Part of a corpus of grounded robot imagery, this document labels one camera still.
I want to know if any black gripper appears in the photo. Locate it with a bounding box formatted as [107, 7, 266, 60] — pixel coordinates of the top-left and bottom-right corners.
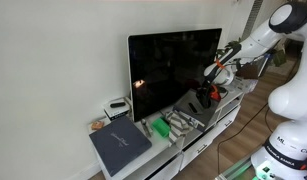
[196, 78, 216, 110]

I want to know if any grey-blue open box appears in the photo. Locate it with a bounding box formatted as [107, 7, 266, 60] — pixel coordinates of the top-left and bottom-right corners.
[172, 88, 222, 133]

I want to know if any white purple glove box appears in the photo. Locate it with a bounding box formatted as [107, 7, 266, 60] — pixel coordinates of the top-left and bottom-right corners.
[234, 76, 260, 95]

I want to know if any brown cardboard box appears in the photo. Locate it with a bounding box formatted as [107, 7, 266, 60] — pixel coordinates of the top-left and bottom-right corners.
[237, 61, 261, 81]

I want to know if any white tv stand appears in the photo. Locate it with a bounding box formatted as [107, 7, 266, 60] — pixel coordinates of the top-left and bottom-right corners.
[87, 83, 246, 180]

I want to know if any small white black box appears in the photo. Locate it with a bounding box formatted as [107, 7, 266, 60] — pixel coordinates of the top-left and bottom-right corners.
[102, 99, 131, 122]

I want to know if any navy flat gift box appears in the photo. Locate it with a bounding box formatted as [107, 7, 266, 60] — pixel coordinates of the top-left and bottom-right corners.
[88, 115, 153, 178]

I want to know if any striped cloth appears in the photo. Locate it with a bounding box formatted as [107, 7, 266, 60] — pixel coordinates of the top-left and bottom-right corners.
[164, 110, 196, 144]

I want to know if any black flat screen tv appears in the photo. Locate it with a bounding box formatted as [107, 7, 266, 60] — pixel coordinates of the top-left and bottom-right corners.
[127, 28, 223, 123]

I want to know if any green plastic item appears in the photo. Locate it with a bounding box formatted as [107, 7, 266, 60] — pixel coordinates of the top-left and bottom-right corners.
[151, 116, 171, 138]

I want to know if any green leafy plant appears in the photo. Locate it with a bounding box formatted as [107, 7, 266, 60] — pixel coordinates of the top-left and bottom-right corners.
[215, 37, 244, 63]

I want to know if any silver pen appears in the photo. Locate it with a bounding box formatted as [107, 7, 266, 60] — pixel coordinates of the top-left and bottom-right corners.
[141, 118, 153, 138]

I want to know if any black remote control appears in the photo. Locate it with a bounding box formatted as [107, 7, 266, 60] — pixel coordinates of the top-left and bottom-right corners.
[109, 101, 127, 109]

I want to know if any white louvered door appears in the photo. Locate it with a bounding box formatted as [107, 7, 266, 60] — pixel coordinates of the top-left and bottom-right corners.
[242, 0, 265, 38]

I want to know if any small orange item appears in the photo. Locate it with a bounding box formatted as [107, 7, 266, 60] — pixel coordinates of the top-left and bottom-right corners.
[90, 120, 105, 131]

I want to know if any white drawer with handle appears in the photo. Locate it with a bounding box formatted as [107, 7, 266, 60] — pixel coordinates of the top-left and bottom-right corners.
[214, 104, 242, 134]
[179, 128, 216, 171]

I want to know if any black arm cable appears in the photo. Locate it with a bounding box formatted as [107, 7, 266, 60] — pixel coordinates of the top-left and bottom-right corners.
[206, 42, 243, 84]

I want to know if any long black floor cable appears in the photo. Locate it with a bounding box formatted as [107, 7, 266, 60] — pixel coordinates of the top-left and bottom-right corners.
[216, 101, 272, 176]

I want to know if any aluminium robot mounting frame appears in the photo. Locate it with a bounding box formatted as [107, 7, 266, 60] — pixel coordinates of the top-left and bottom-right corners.
[215, 155, 271, 180]

